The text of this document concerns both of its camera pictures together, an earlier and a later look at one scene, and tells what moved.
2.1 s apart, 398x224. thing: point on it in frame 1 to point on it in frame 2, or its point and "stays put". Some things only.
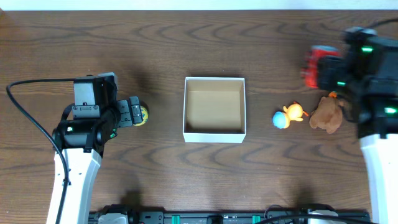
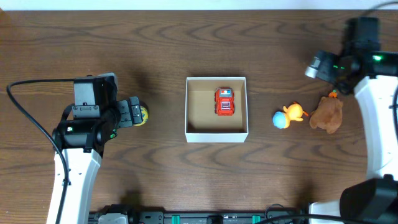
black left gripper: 125,112 stays put
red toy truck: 310,70 to 224,99
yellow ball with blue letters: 144,115 stays put
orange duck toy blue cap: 293,112 stays put
